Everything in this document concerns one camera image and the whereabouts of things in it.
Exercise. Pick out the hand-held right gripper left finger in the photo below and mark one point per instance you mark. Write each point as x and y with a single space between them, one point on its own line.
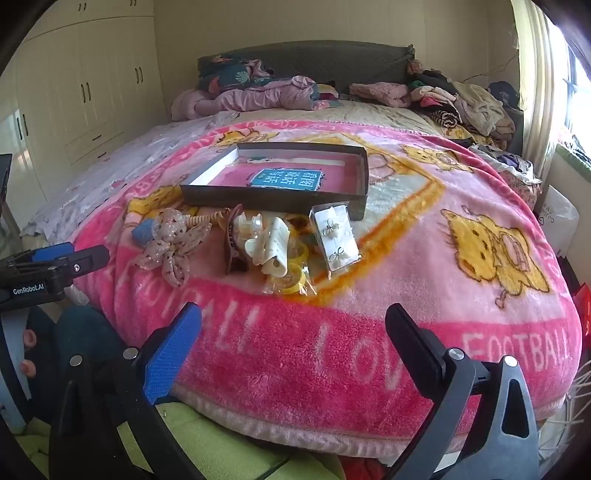
173 355

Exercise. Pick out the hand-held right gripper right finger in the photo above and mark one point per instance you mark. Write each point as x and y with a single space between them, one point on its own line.
411 341

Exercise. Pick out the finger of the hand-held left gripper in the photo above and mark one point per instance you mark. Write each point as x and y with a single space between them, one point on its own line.
87 260
46 254

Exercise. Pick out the sequined bow hair clip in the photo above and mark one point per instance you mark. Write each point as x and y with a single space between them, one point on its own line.
171 249

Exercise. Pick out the maroon hair clip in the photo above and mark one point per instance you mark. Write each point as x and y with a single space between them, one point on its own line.
229 251

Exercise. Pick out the butterfly earring card packet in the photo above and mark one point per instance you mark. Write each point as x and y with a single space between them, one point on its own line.
337 240

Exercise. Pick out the packet of yellow rings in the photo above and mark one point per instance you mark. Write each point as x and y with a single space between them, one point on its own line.
295 277

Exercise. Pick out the white claw hair clip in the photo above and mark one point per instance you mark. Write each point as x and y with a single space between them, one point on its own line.
244 226

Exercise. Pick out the cream claw hair clip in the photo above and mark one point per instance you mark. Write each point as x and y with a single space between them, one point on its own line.
277 240

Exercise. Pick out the shallow grey cardboard box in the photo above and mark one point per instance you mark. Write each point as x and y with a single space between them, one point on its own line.
258 198

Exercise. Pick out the person's left hand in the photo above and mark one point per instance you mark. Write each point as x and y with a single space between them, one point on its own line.
28 339

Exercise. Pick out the blue fabric hair accessory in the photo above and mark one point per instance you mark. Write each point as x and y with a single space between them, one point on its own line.
144 231

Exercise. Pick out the pink printed blanket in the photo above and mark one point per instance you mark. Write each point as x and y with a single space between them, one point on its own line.
415 258

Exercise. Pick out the green cloth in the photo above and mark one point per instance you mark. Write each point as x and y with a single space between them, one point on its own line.
217 438

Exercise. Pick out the lilac printed bed sheet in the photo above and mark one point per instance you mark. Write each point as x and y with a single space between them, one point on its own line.
115 157

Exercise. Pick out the red bag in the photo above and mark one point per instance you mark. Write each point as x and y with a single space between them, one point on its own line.
582 309

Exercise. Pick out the cream wardrobe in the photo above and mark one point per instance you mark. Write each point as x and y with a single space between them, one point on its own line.
83 83

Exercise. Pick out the white plastic bag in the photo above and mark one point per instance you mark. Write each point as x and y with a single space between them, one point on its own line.
561 217

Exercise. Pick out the bundle of floral clothes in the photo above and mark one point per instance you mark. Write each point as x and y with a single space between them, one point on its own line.
512 170

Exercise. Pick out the dark floral pillow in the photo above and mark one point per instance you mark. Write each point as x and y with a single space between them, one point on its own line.
226 74

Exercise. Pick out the beige bed sheet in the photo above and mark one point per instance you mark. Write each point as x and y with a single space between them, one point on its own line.
369 113

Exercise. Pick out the pink quilt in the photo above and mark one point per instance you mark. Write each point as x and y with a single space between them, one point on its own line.
258 99

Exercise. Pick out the pile of mixed clothes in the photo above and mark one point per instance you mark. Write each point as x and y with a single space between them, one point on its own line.
475 106

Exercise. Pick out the folded pink sweater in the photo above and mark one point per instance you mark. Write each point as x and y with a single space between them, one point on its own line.
383 92

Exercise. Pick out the stack of folded colourful clothes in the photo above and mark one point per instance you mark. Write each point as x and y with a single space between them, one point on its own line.
328 91

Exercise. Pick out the grey quilted headboard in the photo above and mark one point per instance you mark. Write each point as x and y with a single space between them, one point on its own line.
323 60

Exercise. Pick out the cream curtain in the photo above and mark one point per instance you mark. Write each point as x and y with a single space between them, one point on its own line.
540 69

